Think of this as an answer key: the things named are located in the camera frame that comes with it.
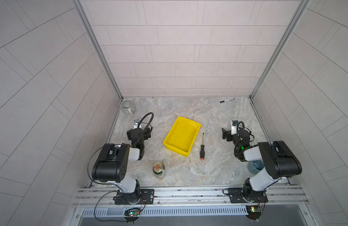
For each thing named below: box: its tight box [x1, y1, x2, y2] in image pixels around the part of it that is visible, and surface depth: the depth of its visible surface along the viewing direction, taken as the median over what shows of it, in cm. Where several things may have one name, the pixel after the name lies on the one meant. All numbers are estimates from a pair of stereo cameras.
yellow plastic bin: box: [163, 116, 202, 158], surface depth 93 cm
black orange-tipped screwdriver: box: [199, 132, 206, 161], surface depth 87 cm
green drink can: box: [152, 161, 166, 176], surface depth 72 cm
